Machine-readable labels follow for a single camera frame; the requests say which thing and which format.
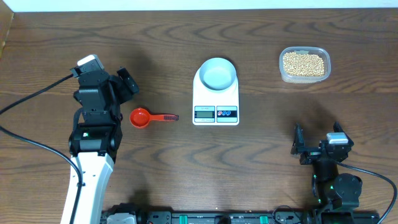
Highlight white digital kitchen scale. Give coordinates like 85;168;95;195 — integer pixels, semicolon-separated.
192;67;240;126

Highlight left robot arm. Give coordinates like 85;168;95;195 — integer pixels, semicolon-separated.
61;68;139;223

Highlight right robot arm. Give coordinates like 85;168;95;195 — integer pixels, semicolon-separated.
290;122;363;223

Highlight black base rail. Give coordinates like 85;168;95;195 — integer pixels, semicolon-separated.
99;203;379;224

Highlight clear plastic container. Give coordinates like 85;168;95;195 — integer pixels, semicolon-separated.
279;47;331;84

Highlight yellow soybeans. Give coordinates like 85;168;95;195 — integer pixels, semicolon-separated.
282;52;325;77

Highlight grey round bowl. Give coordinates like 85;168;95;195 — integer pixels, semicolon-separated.
199;57;238;91

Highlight red measuring scoop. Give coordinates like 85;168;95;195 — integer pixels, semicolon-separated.
129;108;179;129

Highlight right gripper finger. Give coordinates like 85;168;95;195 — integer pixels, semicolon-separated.
333;121;354;146
290;123;305;154

